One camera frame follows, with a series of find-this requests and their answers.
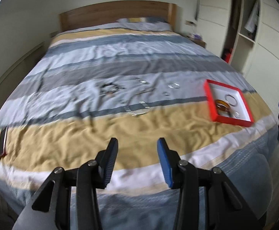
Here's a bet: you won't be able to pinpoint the smartphone with red case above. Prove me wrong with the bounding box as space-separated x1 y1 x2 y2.
0 126 10 159

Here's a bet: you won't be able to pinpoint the amber bangle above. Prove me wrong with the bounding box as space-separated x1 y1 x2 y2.
215 99 231 113

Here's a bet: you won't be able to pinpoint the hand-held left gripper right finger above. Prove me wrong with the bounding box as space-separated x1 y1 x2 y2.
157 138 267 230

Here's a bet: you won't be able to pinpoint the wooden headboard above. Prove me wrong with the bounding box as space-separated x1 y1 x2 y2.
59 0 178 32

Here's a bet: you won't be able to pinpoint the striped bed blanket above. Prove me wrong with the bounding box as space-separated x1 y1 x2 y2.
0 23 279 230

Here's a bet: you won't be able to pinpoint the black bead bracelet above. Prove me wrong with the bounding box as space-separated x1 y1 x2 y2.
99 83 125 98

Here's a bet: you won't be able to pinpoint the short silver chain bracelet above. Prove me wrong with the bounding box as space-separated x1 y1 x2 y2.
135 77 152 86

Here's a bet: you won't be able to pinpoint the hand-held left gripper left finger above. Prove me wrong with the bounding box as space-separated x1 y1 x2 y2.
12 138 119 230

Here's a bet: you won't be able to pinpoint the thin silver necklace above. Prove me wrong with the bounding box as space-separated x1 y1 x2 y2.
135 86 157 99

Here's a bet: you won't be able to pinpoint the white wardrobe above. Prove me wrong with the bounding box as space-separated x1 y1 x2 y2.
198 0 279 101

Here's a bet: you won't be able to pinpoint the striped pillow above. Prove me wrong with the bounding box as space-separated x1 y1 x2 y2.
117 17 173 31

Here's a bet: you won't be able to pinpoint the hanging clothes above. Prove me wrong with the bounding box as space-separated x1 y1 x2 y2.
243 0 260 34

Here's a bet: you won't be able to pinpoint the red jewelry box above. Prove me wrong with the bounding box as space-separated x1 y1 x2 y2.
204 79 255 127

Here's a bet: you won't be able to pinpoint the red item in wardrobe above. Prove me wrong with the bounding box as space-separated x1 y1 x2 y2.
222 48 233 64

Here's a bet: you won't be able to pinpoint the wooden nightstand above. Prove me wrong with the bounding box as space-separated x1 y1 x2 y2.
186 35 207 49

